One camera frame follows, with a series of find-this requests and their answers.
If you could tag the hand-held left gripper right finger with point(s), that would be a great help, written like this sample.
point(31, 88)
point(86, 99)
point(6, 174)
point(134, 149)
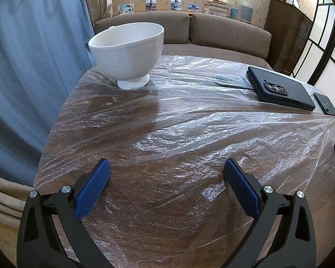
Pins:
point(241, 192)

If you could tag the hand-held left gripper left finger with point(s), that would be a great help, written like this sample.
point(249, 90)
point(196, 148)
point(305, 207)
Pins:
point(93, 189)

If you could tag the dark blue smartphone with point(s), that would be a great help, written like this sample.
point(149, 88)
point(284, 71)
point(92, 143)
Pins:
point(325, 104)

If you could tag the black framed paper screen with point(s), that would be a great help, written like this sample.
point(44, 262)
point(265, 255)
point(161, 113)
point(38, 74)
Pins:
point(332, 69)

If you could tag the black cased foldable phone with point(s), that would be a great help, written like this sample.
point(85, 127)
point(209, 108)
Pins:
point(282, 89)

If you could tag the beige folded cloth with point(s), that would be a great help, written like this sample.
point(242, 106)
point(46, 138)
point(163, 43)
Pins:
point(2, 201)

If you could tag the clear plastic table cover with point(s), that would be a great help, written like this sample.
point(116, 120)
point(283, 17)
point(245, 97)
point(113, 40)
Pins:
point(170, 134)

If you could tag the dark wooden dresser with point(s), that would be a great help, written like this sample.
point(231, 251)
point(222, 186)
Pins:
point(287, 36)

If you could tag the blue curtain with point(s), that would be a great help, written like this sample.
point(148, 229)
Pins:
point(30, 75)

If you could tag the white footed bowl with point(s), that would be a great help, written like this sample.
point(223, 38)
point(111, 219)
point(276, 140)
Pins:
point(125, 55)

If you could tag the brown sofa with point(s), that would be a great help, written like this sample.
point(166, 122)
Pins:
point(212, 51)

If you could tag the small round mirror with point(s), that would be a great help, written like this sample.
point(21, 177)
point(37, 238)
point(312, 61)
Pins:
point(295, 3)

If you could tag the brown sofa back cushion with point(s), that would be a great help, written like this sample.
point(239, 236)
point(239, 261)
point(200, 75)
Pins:
point(173, 25)
point(229, 33)

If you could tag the stack of books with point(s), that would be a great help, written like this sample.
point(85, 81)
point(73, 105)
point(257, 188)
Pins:
point(217, 7)

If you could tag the beige patterned curtain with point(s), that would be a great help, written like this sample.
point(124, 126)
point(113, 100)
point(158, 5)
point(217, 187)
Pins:
point(100, 0)

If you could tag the illustrated wall card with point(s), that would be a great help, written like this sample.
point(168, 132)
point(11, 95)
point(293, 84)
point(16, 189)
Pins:
point(126, 9)

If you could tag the wall photo of building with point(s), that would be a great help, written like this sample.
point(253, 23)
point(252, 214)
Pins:
point(193, 8)

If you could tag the small wall photo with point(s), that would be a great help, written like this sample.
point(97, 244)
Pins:
point(151, 4)
point(176, 4)

